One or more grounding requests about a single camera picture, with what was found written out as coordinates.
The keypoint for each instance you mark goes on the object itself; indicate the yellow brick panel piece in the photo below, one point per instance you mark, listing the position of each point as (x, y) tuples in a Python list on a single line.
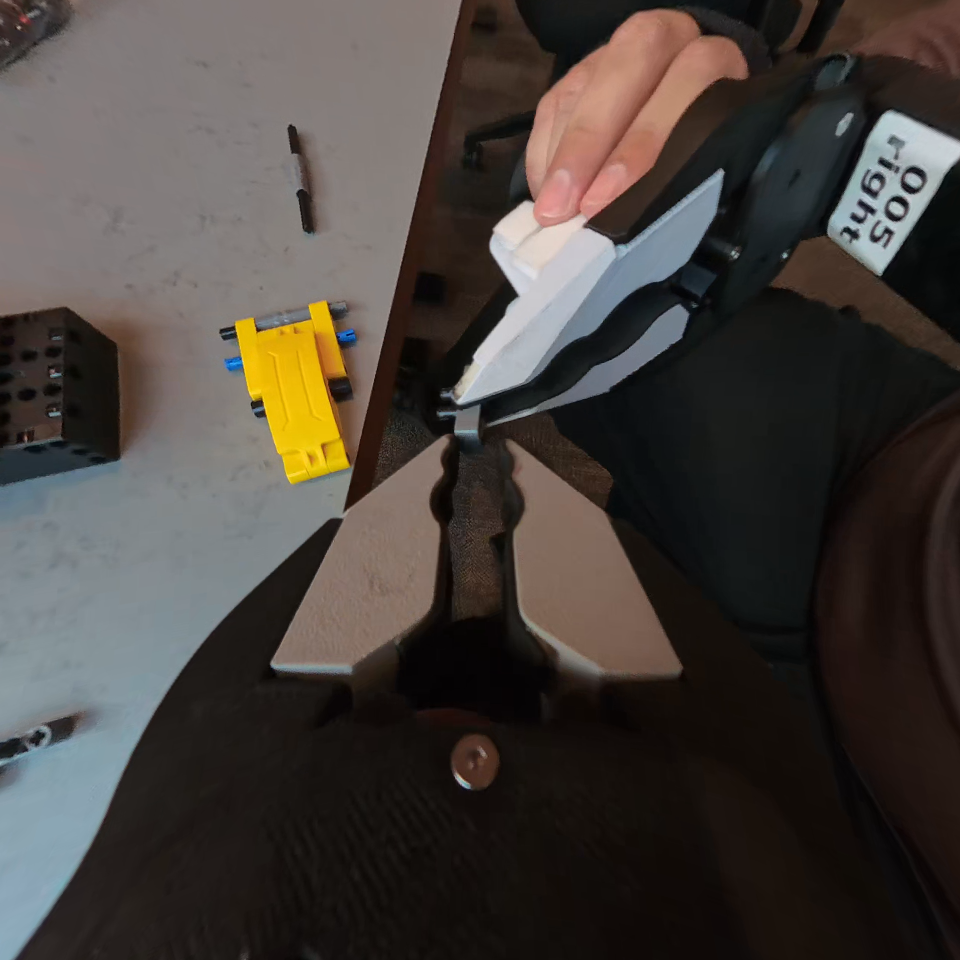
[(293, 390)]

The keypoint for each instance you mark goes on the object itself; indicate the bag of red black parts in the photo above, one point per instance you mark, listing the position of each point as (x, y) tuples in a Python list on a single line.
[(27, 23)]

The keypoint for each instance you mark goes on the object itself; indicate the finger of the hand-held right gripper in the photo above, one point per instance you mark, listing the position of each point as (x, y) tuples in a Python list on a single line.
[(600, 368), (585, 308)]

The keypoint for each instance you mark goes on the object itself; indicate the grey desk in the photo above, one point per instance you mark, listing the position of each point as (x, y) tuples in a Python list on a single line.
[(150, 225)]

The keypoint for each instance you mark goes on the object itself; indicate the small grey pin beam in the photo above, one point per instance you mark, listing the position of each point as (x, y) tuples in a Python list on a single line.
[(465, 420)]

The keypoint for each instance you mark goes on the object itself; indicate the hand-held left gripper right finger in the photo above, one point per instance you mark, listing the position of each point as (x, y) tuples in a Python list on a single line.
[(593, 593)]

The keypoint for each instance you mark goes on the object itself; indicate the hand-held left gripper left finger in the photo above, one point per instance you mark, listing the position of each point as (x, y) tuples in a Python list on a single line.
[(368, 593)]

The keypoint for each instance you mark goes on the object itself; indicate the black grey axle rod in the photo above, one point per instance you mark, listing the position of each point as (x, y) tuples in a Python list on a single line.
[(300, 177)]

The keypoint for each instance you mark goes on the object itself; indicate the yellow black brick vehicle model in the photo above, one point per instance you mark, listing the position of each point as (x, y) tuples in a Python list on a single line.
[(53, 390)]

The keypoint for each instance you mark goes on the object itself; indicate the person's right hand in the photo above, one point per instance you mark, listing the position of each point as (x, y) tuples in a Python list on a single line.
[(630, 105)]

